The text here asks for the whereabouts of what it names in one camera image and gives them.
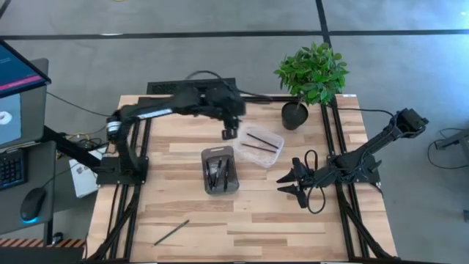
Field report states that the green potted plant black pot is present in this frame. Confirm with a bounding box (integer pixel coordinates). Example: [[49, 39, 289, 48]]
[[273, 42, 351, 131]]

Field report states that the grey pencil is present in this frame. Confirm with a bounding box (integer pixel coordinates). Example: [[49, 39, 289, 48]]
[[153, 219, 191, 246]]

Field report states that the white box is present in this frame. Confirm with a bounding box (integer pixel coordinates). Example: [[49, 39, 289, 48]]
[[68, 148, 106, 199]]

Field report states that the grey desk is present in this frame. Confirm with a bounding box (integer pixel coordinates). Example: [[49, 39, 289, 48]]
[[0, 141, 58, 235]]

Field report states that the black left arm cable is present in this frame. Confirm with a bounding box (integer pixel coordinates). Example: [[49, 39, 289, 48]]
[[185, 69, 274, 100]]

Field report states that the black keyboard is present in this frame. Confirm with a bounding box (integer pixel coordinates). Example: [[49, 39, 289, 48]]
[[0, 148, 29, 191]]

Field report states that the black pencil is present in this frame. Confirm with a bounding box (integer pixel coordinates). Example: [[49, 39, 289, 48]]
[[245, 132, 280, 150]]

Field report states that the grey metal stand leg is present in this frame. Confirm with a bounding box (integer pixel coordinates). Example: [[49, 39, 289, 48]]
[[435, 128, 469, 152]]

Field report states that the grey translucent plastic bin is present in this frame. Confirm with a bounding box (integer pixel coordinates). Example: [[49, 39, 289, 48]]
[[200, 145, 240, 195]]

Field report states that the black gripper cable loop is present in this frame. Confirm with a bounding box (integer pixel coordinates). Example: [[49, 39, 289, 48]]
[[303, 149, 327, 215]]

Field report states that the orange black hazard strip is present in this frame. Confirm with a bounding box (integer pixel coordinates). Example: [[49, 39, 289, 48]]
[[0, 238, 86, 249]]

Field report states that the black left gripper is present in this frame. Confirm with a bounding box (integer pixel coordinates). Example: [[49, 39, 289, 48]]
[[199, 84, 247, 141]]

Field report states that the black aluminium table frame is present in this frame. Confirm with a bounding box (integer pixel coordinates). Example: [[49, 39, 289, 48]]
[[86, 94, 402, 263]]

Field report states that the long black cable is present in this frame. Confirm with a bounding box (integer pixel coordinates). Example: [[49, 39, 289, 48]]
[[329, 106, 399, 120]]

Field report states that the monitor with pink stripe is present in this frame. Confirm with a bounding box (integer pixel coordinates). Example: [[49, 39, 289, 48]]
[[0, 38, 52, 99]]

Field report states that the black computer mouse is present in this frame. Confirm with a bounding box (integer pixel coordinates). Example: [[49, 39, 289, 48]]
[[19, 186, 48, 224]]

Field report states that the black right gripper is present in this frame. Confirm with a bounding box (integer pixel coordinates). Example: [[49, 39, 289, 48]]
[[276, 157, 327, 209]]

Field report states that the brown pencil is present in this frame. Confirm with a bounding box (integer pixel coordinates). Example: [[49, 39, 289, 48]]
[[240, 142, 278, 154]]

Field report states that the black chrome pen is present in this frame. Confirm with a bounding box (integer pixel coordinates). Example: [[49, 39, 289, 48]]
[[204, 160, 214, 188], [215, 157, 224, 188], [223, 157, 231, 192]]

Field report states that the grey framed monitor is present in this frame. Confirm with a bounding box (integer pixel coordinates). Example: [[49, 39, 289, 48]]
[[0, 57, 49, 150]]

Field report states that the clear plastic bin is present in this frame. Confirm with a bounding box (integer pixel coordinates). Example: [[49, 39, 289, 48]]
[[232, 122, 286, 169]]

